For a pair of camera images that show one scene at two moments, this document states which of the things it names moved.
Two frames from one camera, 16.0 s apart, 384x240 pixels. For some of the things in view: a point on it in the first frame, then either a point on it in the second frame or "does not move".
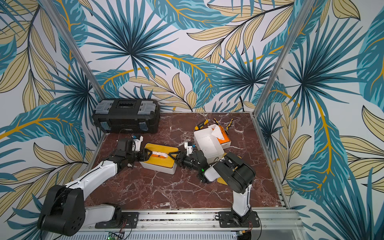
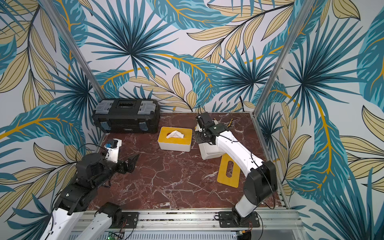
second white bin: [211, 146] does not move
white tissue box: [160, 169] -> [177, 139]
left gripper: [144, 154] -> [123, 169]
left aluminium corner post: [74, 49] does not move
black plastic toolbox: [135, 116] does not move
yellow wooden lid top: [168, 162] -> [175, 135]
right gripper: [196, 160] -> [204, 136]
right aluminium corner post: [305, 8] does not move
